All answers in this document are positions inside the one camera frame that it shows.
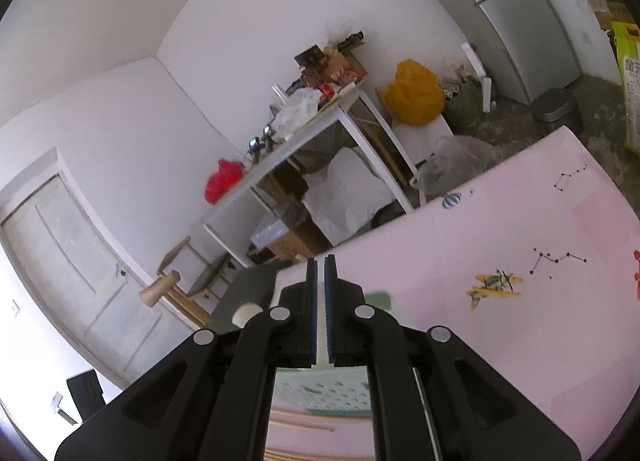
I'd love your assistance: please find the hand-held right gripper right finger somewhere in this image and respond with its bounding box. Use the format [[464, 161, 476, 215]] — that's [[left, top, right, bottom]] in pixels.
[[324, 253, 583, 461]]

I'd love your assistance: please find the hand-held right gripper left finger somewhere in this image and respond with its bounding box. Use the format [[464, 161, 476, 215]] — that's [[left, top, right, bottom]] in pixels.
[[54, 257, 319, 461]]

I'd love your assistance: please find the white spoon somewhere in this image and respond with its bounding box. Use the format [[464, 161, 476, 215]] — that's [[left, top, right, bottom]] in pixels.
[[232, 303, 264, 330]]

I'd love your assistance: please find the teal plastic utensil holder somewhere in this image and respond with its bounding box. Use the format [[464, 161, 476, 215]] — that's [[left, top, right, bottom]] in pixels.
[[272, 290, 397, 418]]

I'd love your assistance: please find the wooden chair with dark seat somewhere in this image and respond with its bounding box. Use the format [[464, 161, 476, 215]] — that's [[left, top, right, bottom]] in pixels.
[[157, 236, 233, 302], [139, 263, 293, 337]]

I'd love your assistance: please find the grey flat box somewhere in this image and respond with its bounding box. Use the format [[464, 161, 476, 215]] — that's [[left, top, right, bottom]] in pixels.
[[249, 221, 291, 249]]

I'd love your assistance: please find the white sack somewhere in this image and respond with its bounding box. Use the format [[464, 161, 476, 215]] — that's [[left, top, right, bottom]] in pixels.
[[302, 147, 397, 248]]

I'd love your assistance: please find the white side desk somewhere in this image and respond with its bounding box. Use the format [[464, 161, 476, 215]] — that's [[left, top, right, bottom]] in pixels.
[[201, 85, 417, 269]]

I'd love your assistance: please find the red plastic bag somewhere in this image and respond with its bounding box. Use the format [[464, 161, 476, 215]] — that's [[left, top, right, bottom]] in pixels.
[[204, 159, 245, 206]]

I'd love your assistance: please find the clear plastic bag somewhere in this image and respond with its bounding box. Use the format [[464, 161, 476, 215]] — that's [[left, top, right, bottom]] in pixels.
[[273, 87, 322, 140]]

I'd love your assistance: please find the crumpled clear bag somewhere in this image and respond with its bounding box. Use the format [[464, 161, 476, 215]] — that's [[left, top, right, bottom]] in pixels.
[[410, 135, 502, 192]]

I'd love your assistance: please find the yellow plastic bag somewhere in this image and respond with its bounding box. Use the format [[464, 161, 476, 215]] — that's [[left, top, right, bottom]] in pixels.
[[375, 59, 447, 128]]

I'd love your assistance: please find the pile of snack packets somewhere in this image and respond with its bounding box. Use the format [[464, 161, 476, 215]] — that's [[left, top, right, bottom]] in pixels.
[[294, 31, 368, 102]]

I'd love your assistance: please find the black flat object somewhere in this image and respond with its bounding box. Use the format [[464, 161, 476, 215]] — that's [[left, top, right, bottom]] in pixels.
[[66, 368, 107, 423]]

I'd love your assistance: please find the green sack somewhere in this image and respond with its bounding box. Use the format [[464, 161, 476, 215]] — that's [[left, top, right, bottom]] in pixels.
[[442, 82, 487, 134]]

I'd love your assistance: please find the white panel door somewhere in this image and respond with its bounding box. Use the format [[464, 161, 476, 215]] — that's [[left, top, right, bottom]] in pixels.
[[0, 148, 168, 392]]

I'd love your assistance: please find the white flat panel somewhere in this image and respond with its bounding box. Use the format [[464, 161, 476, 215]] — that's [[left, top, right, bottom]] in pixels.
[[460, 43, 497, 114]]

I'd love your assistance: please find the grey trash bin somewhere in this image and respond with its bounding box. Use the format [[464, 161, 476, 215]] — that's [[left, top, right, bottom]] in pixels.
[[530, 88, 584, 136]]

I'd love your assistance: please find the silver refrigerator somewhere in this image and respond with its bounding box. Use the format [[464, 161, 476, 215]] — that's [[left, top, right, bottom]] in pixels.
[[380, 0, 583, 106]]

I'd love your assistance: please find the white and green rice bag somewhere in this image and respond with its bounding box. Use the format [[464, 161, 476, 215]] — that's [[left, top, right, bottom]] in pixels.
[[609, 21, 640, 152]]

